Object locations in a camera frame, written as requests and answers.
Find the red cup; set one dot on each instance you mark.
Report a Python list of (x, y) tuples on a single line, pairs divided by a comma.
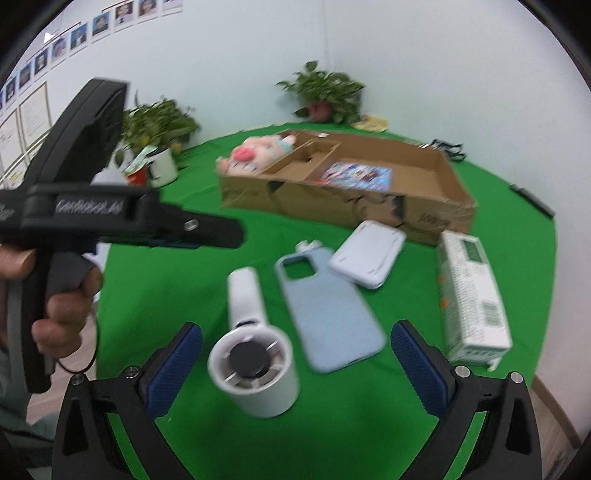
[(137, 177)]

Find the colourful printed puzzle box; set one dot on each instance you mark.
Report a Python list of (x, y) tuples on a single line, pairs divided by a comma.
[(355, 176)]

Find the white plastic device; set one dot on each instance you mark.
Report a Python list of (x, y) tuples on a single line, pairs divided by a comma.
[(367, 254)]

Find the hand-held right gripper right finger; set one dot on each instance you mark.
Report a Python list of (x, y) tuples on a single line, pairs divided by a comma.
[(420, 369)]

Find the white and green carton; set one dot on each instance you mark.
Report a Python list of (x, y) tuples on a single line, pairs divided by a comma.
[(475, 300)]

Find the row of wall portrait photos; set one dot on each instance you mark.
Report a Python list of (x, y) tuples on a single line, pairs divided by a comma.
[(78, 34)]

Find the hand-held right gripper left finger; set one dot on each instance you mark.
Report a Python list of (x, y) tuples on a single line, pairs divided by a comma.
[(175, 371)]

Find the gold framed wall notice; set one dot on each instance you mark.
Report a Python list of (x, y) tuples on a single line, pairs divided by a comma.
[(34, 115)]

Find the white handheld fan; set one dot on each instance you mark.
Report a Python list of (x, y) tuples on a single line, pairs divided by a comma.
[(268, 387)]

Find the white wall conduit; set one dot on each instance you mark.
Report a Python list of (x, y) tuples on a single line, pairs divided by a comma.
[(328, 32)]

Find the potted plant in orange pot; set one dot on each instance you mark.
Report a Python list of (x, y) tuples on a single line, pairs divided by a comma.
[(323, 92)]

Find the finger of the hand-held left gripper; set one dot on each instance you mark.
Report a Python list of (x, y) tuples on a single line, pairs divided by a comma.
[(207, 230)]

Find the brown cardboard box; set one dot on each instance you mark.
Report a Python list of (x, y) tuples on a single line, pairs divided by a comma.
[(341, 210)]

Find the blue phone case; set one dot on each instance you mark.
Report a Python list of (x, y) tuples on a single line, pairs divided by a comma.
[(332, 318)]

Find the pink pig plush toy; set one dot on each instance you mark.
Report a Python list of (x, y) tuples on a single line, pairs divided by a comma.
[(251, 154)]

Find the person's left hand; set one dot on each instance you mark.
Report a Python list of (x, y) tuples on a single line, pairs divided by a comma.
[(69, 323)]

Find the leafy green potted plant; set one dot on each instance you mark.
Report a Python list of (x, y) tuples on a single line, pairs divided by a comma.
[(157, 122)]

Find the black rectangular bar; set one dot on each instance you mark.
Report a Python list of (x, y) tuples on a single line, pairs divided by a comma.
[(531, 199)]

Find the white mug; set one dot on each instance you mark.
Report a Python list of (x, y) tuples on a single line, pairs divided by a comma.
[(164, 167)]

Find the green tablecloth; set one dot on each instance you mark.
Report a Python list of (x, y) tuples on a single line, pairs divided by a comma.
[(369, 415)]

